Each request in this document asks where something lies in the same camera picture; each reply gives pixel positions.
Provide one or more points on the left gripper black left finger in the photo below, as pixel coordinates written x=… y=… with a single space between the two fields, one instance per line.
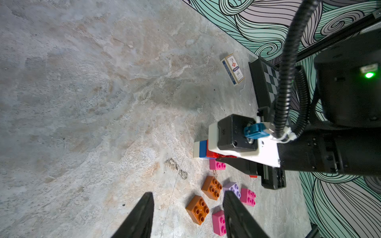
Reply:
x=139 y=222

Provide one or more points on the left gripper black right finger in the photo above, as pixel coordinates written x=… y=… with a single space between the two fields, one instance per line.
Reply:
x=239 y=222

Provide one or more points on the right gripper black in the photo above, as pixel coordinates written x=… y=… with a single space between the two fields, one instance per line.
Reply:
x=343 y=152

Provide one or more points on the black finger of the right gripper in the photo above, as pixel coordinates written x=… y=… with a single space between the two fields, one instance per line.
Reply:
x=245 y=166

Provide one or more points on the lilac lego brick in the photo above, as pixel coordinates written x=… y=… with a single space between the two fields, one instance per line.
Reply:
x=232 y=186

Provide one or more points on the small blue lego brick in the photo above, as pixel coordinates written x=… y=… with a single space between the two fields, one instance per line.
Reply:
x=203 y=149

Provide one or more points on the white lego brick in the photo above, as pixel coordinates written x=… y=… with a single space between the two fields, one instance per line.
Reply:
x=196 y=149

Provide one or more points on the red lego brick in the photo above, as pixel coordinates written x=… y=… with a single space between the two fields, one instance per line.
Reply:
x=213 y=155

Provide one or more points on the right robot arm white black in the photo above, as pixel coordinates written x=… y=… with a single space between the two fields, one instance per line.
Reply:
x=349 y=84

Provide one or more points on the pink lego brick lower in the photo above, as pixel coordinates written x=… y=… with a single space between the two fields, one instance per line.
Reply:
x=219 y=226

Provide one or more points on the pink lego brick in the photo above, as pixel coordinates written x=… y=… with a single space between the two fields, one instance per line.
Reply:
x=248 y=197
x=216 y=165
x=219 y=226

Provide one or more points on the pink lego brick right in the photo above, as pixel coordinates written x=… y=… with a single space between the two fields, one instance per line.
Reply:
x=248 y=197

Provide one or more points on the pink lego brick upper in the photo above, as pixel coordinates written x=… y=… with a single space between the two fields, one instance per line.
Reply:
x=216 y=165

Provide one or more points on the orange lego brick upper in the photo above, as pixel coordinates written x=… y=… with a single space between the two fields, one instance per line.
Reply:
x=212 y=188

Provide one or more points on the orange lego brick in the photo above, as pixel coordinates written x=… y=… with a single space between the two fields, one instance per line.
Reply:
x=212 y=188
x=197 y=210

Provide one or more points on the orange lego brick lower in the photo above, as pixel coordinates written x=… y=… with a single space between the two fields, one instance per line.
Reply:
x=197 y=210

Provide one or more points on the black grey chessboard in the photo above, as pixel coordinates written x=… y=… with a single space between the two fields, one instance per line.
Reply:
x=266 y=85

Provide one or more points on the playing card box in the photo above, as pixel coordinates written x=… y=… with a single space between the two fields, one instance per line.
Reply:
x=232 y=69

